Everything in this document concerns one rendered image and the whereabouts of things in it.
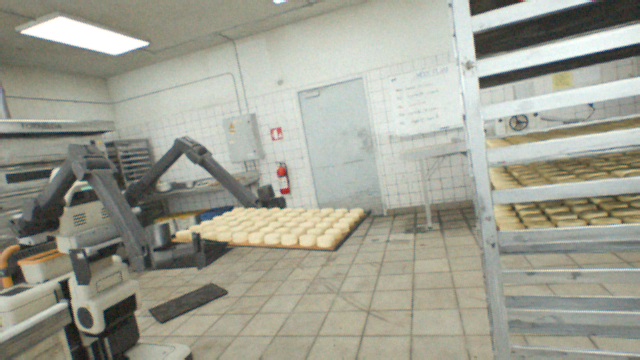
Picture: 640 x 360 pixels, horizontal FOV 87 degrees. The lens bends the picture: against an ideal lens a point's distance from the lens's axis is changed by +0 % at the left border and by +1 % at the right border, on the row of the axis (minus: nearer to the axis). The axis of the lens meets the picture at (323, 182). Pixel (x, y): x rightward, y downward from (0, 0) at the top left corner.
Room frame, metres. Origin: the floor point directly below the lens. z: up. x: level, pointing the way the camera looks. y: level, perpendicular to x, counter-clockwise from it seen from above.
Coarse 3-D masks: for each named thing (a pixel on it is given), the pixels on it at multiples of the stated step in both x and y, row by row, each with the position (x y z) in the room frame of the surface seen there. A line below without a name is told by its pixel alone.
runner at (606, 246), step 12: (612, 240) 0.97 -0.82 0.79; (624, 240) 0.96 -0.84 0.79; (636, 240) 0.95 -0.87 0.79; (480, 252) 1.11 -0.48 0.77; (504, 252) 1.08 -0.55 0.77; (516, 252) 1.06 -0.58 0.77; (528, 252) 1.05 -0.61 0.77; (540, 252) 1.03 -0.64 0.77; (552, 252) 1.01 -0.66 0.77; (564, 252) 1.00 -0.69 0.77; (576, 252) 0.99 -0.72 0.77; (588, 252) 0.97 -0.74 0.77; (600, 252) 0.96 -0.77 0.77
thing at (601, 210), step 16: (496, 208) 0.91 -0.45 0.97; (512, 208) 0.94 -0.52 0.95; (528, 208) 0.85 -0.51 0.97; (544, 208) 0.83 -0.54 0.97; (560, 208) 0.81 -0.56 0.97; (576, 208) 0.79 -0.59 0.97; (592, 208) 0.77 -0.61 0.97; (608, 208) 0.76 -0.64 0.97; (624, 208) 0.73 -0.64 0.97; (496, 224) 0.83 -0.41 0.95; (512, 224) 0.75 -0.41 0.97; (528, 224) 0.74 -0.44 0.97; (544, 224) 0.72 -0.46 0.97; (560, 224) 0.71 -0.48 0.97; (576, 224) 0.68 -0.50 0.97; (592, 224) 0.69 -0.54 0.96; (608, 224) 0.66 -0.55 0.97
